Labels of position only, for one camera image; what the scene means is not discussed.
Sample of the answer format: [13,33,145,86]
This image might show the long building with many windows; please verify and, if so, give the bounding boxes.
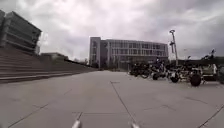
[88,36,170,71]

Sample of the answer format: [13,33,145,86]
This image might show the grey paved plaza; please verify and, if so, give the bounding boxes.
[0,69,224,128]

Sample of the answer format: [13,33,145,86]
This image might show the row of parked motorcycles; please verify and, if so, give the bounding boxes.
[128,49,224,88]

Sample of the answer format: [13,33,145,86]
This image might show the low flat building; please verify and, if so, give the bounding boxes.
[39,51,70,62]

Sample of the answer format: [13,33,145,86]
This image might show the tall lamp pole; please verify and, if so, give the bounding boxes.
[168,29,180,66]

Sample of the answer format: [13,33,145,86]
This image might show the robot's own part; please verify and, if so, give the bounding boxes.
[71,119,82,128]
[130,122,141,128]

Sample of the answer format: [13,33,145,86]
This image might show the wide stone stairs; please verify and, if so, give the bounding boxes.
[0,45,99,84]

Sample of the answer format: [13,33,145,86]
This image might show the grey layered building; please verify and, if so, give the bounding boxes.
[0,9,43,56]

